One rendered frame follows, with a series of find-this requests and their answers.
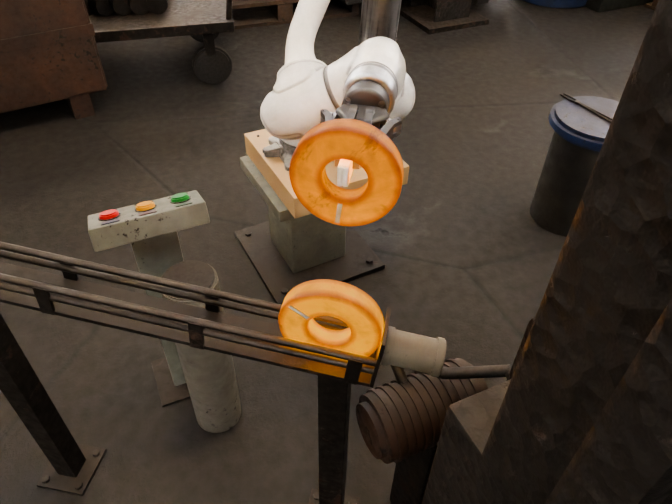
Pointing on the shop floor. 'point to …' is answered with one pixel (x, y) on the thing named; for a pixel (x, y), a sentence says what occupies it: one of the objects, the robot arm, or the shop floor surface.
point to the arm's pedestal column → (305, 253)
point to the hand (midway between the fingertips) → (346, 163)
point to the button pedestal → (155, 264)
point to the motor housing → (411, 425)
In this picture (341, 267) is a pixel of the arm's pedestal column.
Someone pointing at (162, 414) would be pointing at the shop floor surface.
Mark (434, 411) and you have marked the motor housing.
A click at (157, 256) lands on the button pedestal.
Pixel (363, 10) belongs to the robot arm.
